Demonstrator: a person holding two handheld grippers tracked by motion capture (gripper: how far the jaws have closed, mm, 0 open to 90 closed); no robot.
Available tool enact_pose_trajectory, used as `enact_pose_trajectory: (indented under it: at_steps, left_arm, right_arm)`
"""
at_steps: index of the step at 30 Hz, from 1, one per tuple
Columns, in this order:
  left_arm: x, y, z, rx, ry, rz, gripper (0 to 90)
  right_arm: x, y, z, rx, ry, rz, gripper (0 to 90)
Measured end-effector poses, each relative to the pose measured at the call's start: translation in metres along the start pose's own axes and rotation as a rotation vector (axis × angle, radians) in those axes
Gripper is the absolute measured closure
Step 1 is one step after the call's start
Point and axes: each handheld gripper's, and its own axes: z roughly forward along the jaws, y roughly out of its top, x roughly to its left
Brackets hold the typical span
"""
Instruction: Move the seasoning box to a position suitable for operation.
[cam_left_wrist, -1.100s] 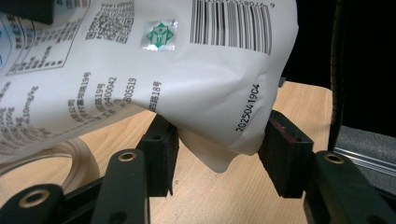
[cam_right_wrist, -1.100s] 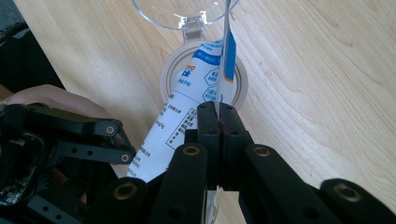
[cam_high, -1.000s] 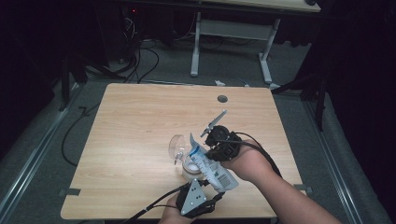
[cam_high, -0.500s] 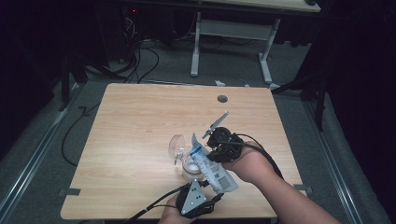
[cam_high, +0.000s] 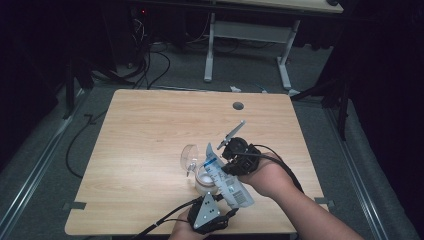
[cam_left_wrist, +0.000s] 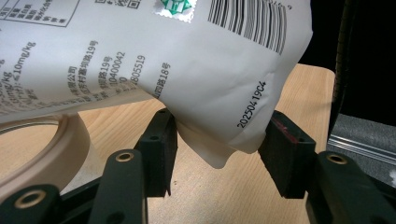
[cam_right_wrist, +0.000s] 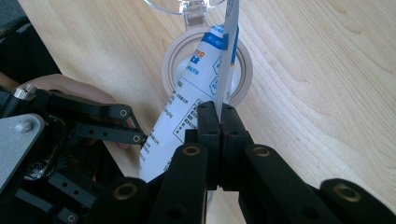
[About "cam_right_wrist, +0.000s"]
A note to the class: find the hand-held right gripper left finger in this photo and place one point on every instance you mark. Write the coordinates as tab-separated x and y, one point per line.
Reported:
208	130

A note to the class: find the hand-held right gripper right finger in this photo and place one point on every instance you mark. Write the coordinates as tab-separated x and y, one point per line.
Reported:
235	130

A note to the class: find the white and blue packet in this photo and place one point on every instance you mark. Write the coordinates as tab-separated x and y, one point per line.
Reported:
193	93

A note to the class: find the clear glass jar with lid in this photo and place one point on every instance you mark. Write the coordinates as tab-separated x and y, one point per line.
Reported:
168	67

